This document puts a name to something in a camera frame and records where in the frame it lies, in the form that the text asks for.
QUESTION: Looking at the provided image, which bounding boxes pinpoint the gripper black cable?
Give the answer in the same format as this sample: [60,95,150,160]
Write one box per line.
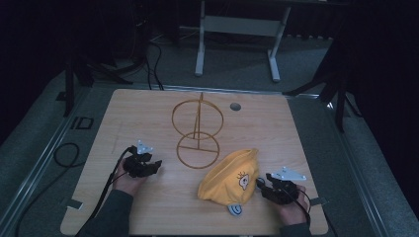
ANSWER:
[74,146,136,237]
[281,187,312,228]

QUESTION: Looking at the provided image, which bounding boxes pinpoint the golden wire hat stand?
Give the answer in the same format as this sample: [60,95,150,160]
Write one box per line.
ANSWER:
[171,92,225,171]

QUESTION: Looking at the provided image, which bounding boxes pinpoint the white desk frame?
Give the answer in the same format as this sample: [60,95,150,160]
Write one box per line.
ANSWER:
[193,0,293,84]

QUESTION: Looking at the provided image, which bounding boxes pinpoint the person's left hand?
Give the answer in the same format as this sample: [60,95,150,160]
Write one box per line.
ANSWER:
[113,159,148,198]

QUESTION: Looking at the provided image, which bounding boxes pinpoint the black hanging cables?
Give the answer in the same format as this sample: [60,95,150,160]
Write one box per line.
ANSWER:
[143,39,165,92]

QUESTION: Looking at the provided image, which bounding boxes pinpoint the person's right hand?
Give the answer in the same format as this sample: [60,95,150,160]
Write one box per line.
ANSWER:
[276,185,311,227]

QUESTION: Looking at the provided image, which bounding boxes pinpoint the black looped floor cable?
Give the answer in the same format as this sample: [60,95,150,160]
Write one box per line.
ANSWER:
[13,141,81,237]

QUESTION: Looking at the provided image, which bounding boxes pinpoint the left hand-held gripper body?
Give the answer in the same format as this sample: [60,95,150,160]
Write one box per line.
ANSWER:
[123,139,156,179]

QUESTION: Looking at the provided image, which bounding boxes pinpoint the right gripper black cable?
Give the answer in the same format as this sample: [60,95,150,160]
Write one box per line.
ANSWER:
[281,187,312,228]

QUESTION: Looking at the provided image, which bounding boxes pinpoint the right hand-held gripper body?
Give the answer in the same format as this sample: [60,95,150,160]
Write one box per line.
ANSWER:
[263,166,307,205]

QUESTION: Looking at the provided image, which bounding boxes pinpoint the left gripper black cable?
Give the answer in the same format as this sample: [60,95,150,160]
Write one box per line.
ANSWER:
[74,146,136,237]

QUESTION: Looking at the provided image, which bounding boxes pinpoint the yellow hat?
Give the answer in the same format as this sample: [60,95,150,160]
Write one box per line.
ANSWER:
[197,148,261,217]

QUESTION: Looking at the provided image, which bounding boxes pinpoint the black tripod stand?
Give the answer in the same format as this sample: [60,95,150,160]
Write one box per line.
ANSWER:
[54,45,134,119]
[282,42,364,134]

